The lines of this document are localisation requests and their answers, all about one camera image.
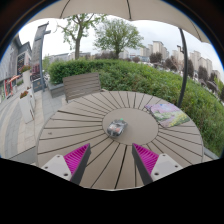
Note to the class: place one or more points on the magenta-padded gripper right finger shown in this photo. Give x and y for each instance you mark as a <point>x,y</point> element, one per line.
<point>164,165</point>

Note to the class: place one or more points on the white flower planter box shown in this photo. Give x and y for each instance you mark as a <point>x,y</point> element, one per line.
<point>26,108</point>

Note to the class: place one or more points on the grey slatted outdoor chair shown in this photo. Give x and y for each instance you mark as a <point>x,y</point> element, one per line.
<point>81,86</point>

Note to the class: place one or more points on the round leafy green tree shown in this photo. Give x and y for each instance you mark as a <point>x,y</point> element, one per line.
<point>117,35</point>

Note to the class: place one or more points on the curved black umbrella pole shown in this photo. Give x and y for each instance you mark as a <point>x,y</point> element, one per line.
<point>184,66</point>

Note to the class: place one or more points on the transparent grey computer mouse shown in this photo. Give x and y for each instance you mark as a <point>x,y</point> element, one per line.
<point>116,128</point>

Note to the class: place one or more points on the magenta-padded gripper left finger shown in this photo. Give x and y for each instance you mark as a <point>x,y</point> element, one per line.
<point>59,166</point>

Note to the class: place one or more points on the green hedge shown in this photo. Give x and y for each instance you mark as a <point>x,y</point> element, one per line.
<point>150,81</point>

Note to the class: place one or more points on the grey storefront building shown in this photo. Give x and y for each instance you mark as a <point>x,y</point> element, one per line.
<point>13,63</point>

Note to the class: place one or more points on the sparse-leaved tree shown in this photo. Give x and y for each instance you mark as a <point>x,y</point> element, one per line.
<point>78,36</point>

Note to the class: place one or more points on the distant apartment buildings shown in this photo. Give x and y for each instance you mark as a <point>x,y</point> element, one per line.
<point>158,48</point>

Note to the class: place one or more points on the beige patio umbrella canopy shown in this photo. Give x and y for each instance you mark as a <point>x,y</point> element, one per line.
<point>133,9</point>

